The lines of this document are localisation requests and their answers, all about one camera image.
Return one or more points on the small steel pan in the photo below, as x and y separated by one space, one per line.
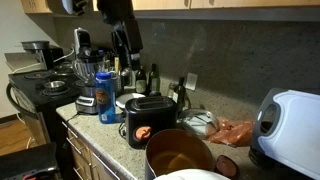
54 85

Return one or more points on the white round plate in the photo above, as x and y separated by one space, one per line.
125 99

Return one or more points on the wooden lower cabinet drawers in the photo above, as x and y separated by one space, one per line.
86 156

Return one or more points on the wooden upper cabinets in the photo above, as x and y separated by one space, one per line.
200 4

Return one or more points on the white black countertop appliance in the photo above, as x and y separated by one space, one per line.
81 40

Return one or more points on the black glass jar blender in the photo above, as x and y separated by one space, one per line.
87 83

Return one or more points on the green glass wine bottle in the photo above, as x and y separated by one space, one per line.
154 81

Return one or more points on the white gray cutting board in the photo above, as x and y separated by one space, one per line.
293 130

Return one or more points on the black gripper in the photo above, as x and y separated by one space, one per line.
128 36

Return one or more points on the dark wine bottle cream label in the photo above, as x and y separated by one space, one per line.
141 83

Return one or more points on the black silver coffee maker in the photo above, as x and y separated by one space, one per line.
40 53

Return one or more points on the white wall outlet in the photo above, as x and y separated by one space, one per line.
191 81

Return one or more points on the black two-slot toaster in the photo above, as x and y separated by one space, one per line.
150 116

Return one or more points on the blue translucent water bottle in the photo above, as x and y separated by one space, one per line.
105 100

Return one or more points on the orange plastic bag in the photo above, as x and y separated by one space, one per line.
235 131

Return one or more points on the dark olive oil bottle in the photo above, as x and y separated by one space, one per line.
180 96

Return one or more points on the gray pot copper interior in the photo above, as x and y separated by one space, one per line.
176 153

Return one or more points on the black electric stove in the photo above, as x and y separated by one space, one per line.
36 91

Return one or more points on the round black orange lid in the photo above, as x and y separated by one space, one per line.
226 166

